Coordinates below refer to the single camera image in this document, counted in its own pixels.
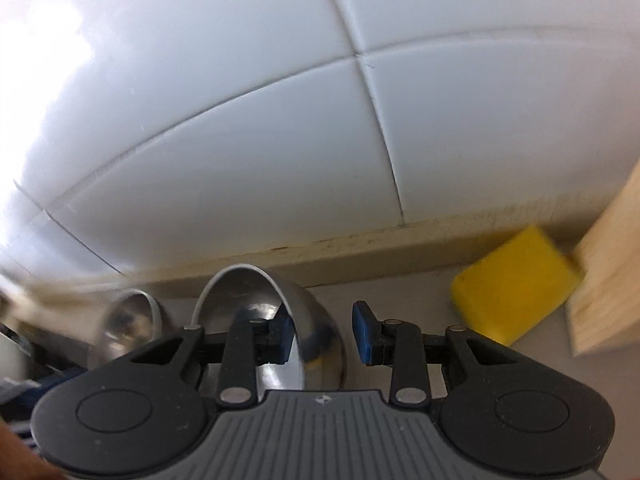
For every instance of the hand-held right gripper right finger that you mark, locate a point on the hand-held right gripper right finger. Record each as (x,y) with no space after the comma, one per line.
(365,335)

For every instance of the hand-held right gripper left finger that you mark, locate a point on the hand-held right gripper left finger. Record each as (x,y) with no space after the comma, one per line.
(284,335)

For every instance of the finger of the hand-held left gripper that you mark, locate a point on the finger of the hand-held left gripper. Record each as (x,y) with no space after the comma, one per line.
(62,377)

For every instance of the large steel bowl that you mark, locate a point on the large steel bowl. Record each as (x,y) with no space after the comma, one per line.
(320,340)

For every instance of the person's left forearm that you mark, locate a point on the person's left forearm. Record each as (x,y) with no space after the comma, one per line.
(20,452)

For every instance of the yellow sponge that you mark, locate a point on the yellow sponge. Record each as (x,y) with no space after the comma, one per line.
(515,285)

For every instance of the wooden knife block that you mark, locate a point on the wooden knife block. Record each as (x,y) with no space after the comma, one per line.
(610,285)

